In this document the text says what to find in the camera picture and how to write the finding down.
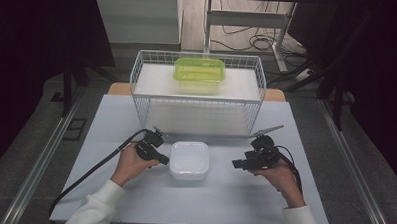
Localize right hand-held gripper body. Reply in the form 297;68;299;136
243;123;285;173

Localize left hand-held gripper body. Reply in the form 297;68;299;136
134;125;169;163

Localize clear white plastic container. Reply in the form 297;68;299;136
167;140;211;182

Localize white wire shelf rack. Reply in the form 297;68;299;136
127;49;269;140

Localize green plastic container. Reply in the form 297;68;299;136
171;56;227;95

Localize person's left hand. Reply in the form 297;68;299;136
110;141;160;189

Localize person's right hand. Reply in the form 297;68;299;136
248;157;308;211

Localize white power strip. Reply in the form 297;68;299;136
293;67;314;84

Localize black stand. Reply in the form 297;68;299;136
49;51;120;121
265;7;375;133

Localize white cabinet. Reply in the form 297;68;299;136
93;0;185;52

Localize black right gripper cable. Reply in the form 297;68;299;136
265;143;305;198

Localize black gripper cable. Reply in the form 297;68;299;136
48;125;151;222
265;143;305;198

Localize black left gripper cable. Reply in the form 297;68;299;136
48;125;151;222

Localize black cables on floor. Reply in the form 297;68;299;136
209;0;312;69

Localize white metal desk frame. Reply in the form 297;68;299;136
202;0;298;74

